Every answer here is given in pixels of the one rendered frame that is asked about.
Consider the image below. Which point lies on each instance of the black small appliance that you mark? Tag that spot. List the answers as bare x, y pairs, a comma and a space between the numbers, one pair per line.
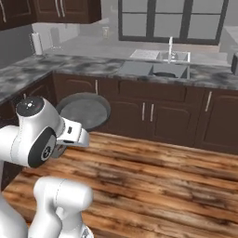
235, 63

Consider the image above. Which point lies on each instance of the dark brown base cupboard door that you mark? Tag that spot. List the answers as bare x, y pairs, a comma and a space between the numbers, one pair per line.
74, 86
130, 114
221, 121
173, 121

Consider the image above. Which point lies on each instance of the dark grey round pan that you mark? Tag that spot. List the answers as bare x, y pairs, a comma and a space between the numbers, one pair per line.
85, 108

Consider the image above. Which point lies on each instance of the white paper towel roll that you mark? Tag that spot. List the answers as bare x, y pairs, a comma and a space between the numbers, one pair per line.
37, 43

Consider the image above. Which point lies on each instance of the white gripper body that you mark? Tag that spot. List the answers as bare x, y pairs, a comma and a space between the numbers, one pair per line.
81, 138

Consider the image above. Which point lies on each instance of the dark brown base cupboard run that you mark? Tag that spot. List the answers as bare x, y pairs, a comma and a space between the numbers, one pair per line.
37, 89

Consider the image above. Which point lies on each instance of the dark framed window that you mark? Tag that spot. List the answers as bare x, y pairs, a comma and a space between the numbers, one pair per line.
186, 19

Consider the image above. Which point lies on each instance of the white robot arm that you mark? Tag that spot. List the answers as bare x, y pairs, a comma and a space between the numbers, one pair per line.
34, 136

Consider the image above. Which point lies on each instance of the white wall socket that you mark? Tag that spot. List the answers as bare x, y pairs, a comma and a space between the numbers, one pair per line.
105, 32

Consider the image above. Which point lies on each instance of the dark brown wall cupboard door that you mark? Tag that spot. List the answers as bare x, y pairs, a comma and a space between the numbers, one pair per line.
15, 12
46, 9
77, 10

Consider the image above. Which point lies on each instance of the grey kitchen sink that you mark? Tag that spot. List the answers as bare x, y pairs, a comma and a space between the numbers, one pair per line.
145, 69

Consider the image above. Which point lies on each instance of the dark brown false drawer front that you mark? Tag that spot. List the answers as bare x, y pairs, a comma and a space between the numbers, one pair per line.
152, 87

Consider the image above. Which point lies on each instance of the silver tap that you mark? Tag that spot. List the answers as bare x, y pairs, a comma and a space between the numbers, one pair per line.
170, 49

